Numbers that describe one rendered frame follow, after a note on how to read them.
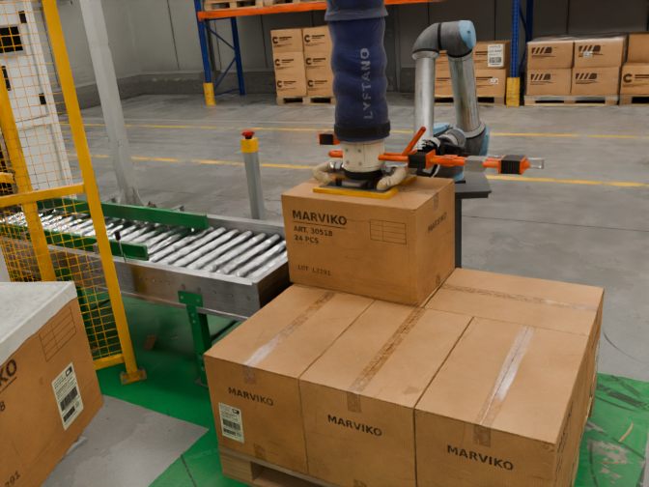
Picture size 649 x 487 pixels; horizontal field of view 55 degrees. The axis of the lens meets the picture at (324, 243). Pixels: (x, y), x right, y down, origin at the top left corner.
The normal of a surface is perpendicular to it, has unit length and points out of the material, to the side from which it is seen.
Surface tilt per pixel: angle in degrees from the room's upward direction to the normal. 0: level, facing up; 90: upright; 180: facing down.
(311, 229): 90
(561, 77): 90
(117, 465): 0
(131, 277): 90
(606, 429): 0
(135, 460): 0
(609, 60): 89
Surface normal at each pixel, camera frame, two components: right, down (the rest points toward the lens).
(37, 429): 0.99, -0.02
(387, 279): -0.51, 0.36
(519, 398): -0.08, -0.93
